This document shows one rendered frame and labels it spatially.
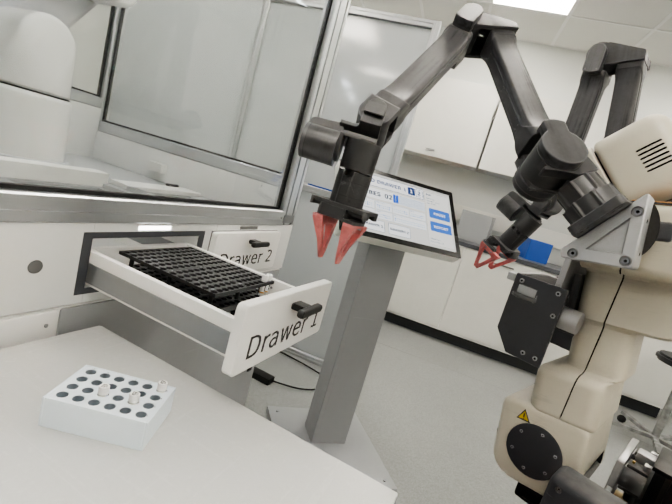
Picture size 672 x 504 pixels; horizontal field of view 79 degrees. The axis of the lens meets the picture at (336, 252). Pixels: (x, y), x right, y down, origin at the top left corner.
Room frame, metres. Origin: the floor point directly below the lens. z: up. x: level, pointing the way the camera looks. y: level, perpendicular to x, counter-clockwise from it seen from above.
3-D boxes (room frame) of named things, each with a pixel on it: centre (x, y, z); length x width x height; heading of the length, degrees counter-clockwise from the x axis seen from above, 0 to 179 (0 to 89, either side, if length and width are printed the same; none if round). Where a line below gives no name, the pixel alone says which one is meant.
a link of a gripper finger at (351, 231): (0.68, 0.00, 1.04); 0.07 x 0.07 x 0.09; 68
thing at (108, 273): (0.75, 0.25, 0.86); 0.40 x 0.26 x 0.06; 69
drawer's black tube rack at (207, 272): (0.75, 0.24, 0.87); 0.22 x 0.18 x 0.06; 69
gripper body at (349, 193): (0.69, 0.01, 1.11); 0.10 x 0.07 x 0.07; 68
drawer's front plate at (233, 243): (1.08, 0.23, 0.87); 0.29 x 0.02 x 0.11; 159
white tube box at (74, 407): (0.47, 0.22, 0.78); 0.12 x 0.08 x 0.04; 92
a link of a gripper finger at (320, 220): (0.69, 0.01, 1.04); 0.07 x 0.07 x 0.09; 68
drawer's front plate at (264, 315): (0.67, 0.05, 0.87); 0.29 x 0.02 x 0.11; 159
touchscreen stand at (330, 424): (1.60, -0.19, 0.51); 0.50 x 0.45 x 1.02; 21
